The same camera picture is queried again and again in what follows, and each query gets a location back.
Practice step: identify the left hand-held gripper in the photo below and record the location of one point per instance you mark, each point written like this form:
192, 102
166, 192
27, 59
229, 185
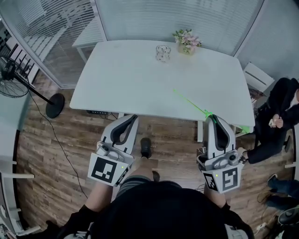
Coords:
109, 169

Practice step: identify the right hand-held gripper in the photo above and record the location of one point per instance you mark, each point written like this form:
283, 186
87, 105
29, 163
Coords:
211, 142

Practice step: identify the clear glass cup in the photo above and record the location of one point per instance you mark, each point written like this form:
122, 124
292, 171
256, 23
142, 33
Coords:
163, 54

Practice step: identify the person's left forearm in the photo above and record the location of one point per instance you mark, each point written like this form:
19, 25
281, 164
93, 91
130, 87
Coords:
100, 196

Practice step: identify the person's right forearm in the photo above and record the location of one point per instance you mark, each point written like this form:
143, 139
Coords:
215, 198

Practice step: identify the white table leg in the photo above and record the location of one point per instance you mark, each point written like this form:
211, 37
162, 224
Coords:
200, 131

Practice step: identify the person's striped shorts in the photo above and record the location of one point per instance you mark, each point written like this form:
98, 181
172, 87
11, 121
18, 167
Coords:
129, 184

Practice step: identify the person's black shoe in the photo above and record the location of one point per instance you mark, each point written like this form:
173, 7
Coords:
156, 176
146, 147

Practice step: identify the black power strip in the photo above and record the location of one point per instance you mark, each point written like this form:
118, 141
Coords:
98, 112

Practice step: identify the person's black shirt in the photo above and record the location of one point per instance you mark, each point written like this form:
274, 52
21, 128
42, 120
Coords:
161, 210

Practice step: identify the white box appliance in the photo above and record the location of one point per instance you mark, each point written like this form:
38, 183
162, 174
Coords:
258, 77

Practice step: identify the black standing fan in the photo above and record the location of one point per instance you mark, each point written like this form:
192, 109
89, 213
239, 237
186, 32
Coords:
55, 105

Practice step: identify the white plug adapter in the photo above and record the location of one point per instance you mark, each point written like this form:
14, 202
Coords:
261, 226

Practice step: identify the pink flowers in square pot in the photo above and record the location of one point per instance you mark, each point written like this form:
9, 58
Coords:
187, 42

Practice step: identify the white framed desk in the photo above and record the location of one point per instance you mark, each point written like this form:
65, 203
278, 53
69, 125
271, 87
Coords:
9, 130

